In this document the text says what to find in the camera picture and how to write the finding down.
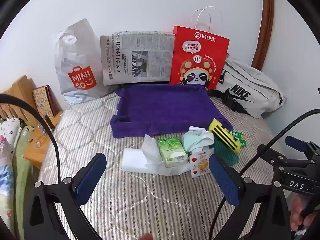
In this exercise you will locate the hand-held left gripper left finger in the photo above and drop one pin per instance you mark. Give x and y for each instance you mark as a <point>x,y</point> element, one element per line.
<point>91,180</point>

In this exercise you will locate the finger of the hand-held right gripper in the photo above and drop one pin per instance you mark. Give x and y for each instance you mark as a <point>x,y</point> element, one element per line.
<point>275,158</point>
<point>296,143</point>

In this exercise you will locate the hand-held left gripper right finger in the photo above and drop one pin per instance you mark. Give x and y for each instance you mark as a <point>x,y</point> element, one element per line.
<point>223,180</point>

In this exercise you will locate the teal striped cloth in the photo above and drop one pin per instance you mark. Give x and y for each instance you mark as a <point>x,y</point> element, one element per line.
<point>225,153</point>

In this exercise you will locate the fruit print tissue pack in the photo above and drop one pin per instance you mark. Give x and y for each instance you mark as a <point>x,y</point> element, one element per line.
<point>200,165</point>

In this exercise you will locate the green snack packet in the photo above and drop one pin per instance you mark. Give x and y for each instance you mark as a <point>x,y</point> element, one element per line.
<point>240,137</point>

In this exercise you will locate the yellow cloth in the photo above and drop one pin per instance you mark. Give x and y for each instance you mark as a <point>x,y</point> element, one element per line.
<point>225,135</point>

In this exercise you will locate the mint and white socks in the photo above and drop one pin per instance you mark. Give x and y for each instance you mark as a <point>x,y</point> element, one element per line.
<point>197,137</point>

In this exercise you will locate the green tissue pack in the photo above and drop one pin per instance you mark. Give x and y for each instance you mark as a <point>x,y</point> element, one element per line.
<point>172,152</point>

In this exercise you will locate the person's right hand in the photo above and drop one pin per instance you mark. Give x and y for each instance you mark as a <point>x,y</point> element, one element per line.
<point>298,212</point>

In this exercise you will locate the striped bed quilt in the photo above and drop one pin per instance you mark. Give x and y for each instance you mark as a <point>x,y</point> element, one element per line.
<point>130,205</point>

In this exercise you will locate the wooden nightstand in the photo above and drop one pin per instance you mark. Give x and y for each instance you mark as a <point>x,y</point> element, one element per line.
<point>35,155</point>

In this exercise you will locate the clear glass jar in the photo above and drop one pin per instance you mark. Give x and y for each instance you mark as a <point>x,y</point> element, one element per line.
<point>40,138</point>

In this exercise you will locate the white waist bag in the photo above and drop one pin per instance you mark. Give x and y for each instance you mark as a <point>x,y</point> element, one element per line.
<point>250,80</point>

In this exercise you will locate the floral printed blanket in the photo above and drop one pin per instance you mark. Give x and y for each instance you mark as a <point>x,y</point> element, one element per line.
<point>6,167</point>

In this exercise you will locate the patterned box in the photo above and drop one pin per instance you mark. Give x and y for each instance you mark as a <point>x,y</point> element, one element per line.
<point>43,101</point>

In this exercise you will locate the purple towel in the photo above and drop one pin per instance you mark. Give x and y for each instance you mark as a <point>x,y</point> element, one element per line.
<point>162,105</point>

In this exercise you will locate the wooden slatted furniture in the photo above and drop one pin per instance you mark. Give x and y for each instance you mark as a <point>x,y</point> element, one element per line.
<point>17,92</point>

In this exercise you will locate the white plastic shopping bag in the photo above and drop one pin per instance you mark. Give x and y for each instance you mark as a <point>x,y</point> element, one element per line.
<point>80,55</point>

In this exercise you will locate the red paper bag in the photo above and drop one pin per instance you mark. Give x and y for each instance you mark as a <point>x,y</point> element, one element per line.
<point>200,55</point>

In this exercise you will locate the folded newspaper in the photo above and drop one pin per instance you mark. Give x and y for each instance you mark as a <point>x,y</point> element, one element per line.
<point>137,55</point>

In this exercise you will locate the wooden door frame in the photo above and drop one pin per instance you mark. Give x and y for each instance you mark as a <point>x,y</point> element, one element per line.
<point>265,30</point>

